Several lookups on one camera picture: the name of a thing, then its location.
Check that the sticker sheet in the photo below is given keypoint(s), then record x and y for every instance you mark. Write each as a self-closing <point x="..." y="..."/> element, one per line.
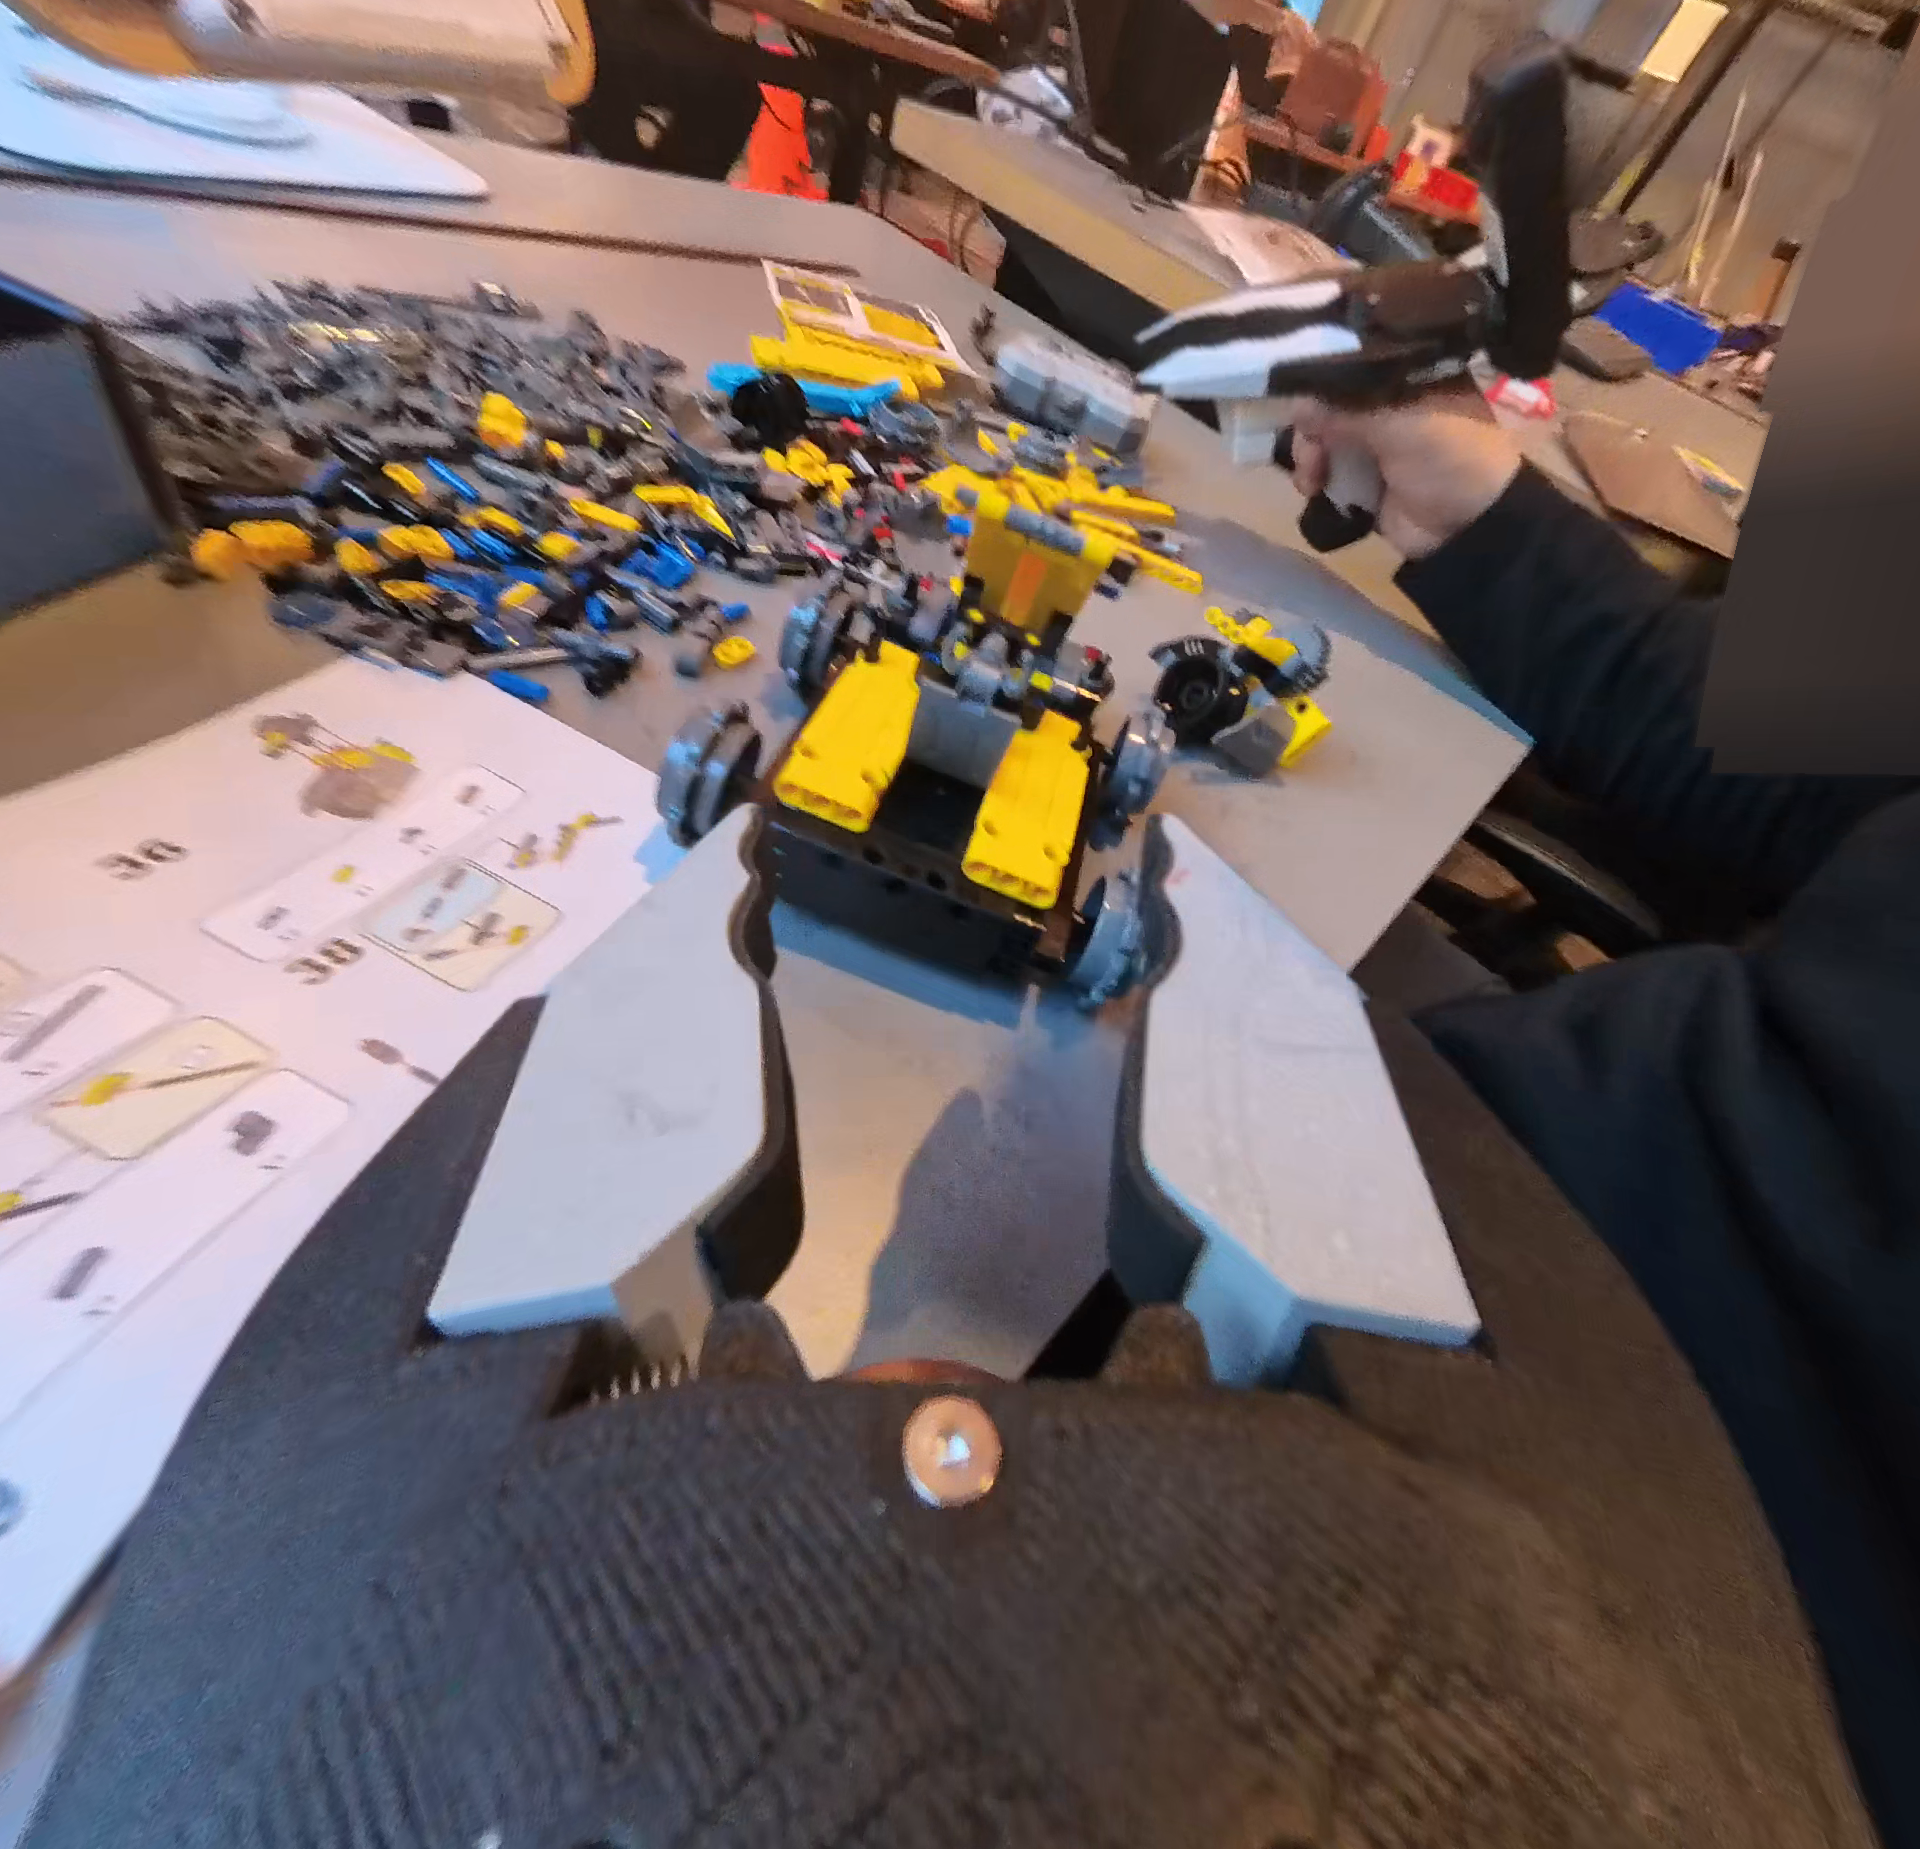
<point x="811" y="286"/>

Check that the blue kit box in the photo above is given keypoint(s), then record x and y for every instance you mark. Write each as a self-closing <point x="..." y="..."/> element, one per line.
<point x="76" y="454"/>

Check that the spread of yellow beams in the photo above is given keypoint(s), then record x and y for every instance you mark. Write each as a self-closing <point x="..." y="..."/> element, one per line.
<point x="1141" y="561"/>

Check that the blue brick separator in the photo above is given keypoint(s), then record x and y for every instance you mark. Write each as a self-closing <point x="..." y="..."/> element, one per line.
<point x="855" y="397"/>

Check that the white stand base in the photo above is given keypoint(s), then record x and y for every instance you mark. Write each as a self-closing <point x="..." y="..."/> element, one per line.
<point x="301" y="154"/>

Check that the grey desk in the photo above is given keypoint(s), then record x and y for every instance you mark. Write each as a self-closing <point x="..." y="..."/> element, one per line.
<point x="1351" y="816"/>

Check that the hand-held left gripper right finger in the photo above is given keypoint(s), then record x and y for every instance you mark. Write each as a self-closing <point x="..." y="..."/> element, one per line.
<point x="1291" y="1131"/>

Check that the person's right forearm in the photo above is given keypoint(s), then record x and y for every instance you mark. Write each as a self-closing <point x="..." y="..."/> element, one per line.
<point x="1575" y="634"/>

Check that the blue bin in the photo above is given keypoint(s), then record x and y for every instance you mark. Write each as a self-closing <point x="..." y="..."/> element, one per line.
<point x="1658" y="327"/>

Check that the yellow brick vehicle model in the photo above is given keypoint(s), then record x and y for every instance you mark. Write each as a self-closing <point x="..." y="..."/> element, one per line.
<point x="855" y="731"/>

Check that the neighbouring grey table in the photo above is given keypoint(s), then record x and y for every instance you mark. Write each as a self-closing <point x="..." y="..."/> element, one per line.
<point x="1052" y="170"/>

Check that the pile of small connector pieces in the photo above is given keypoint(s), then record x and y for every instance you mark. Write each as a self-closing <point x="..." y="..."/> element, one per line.
<point x="450" y="545"/>

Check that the pile of grey track links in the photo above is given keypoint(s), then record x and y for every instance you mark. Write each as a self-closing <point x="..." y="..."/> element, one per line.
<point x="376" y="348"/>

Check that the white instruction booklet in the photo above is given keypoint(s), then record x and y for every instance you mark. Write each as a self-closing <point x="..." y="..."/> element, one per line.
<point x="226" y="980"/>

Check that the person's right hand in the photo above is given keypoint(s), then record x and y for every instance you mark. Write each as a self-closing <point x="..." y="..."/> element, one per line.
<point x="1448" y="469"/>

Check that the pile of black red pieces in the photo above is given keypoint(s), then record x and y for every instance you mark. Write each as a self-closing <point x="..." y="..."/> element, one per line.
<point x="855" y="507"/>

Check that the stack of yellow panels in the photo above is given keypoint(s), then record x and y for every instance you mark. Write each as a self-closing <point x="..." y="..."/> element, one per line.
<point x="839" y="331"/>

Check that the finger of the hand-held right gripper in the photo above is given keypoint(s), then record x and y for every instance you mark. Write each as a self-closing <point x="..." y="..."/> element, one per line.
<point x="1254" y="316"/>
<point x="1275" y="368"/>

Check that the grey battery box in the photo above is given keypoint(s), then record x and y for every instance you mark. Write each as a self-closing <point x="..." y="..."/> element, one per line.
<point x="1052" y="387"/>

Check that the yellow brick wheel subassembly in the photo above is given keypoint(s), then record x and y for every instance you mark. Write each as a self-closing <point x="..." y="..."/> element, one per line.
<point x="1254" y="731"/>

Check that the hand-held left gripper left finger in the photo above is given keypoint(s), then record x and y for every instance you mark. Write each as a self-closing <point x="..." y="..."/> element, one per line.
<point x="630" y="1131"/>

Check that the black wheel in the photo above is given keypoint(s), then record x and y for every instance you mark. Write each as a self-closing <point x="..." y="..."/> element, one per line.
<point x="769" y="411"/>

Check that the black monitor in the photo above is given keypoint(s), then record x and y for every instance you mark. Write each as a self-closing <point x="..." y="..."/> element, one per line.
<point x="1141" y="50"/>

